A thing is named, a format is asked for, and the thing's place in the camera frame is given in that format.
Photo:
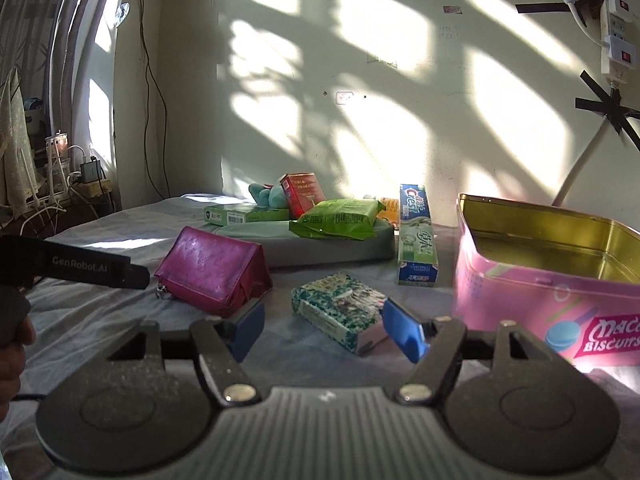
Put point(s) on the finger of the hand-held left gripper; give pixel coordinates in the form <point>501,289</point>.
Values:
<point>136,276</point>

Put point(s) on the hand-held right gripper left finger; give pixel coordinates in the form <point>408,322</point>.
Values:
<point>247,330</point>

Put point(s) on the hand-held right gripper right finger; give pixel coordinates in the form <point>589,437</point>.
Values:
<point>405,330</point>

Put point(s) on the patterned tissue pack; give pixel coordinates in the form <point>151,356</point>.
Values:
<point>340,305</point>

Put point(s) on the magenta wallet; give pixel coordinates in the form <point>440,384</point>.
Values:
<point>210,270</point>

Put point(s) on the green toothpaste box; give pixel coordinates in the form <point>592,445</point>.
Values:
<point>417,240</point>

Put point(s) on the pink biscuit tin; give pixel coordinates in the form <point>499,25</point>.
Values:
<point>500,300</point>

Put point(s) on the pale teal fabric pouch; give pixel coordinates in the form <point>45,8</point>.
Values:
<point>320,252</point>

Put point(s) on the orange label white bottle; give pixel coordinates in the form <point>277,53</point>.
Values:
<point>389,212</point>

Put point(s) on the green wet wipes packet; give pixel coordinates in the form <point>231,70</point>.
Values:
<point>340,217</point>

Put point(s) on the red cardboard box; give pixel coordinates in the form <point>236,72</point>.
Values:
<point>300,192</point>

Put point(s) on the person's left hand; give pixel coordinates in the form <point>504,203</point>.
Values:
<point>12,375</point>

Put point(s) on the black charger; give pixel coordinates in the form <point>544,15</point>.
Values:
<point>91,170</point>

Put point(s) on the glass jar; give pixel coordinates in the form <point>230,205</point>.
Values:
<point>56,145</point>

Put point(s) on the teal plush toy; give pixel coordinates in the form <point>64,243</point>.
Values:
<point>267,195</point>

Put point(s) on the clear suction hook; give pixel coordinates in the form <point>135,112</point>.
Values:
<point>121,14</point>

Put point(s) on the white power strip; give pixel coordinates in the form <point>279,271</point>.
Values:
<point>617,35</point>

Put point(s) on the small white wall sticker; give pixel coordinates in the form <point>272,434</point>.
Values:
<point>345,97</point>

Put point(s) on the red wall sticker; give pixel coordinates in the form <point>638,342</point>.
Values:
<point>452,9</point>

